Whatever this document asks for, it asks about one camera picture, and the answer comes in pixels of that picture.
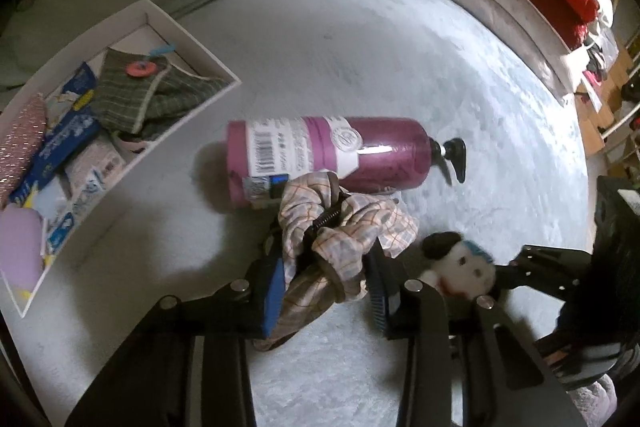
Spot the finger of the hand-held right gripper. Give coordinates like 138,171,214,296
492,244,598,300

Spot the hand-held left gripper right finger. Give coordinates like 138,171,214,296
362,252,588,427

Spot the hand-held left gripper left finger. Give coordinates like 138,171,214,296
65,207,301,427

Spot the white plush dog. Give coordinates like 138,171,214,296
417,231,498,299

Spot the purple pump bottle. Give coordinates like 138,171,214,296
225,116,468,212

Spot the white cardboard box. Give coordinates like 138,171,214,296
0,0,241,319

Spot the clear packet white label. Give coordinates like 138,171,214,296
65,139,126,218

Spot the green plaid pouch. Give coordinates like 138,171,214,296
95,47,228,142

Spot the pale purple packet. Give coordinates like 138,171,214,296
0,207,46,295

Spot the blue cartoon packet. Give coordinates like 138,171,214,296
7,107,103,208

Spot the pink dotted pouch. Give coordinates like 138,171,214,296
0,93,48,208

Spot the cluttered wooden shelf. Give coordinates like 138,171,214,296
575,22,640,168

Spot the beige folded quilt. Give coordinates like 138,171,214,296
412,0,576,95

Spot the grey-green blanket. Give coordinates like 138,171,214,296
0,0,351,108

